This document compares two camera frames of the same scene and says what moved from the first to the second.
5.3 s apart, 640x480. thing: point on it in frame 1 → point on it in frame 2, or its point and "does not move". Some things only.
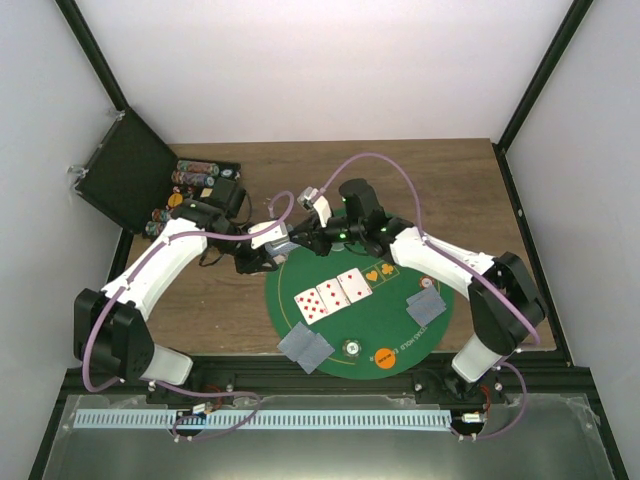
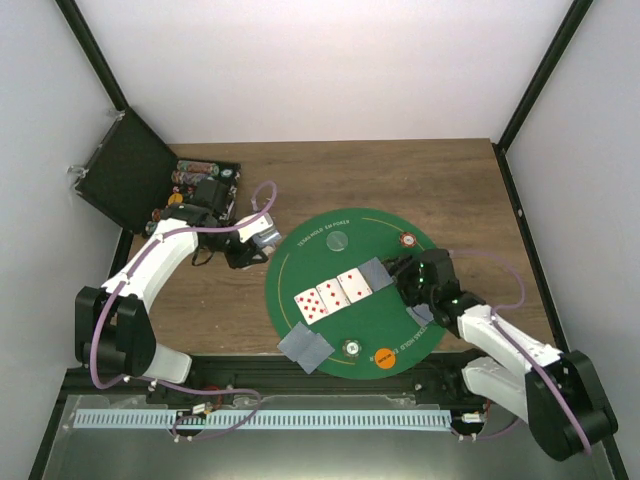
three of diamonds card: x=332 y=295 does not move
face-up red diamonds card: x=311 y=305 does not move
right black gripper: x=315 y=240 → x=400 y=271
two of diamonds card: x=354 y=285 does not move
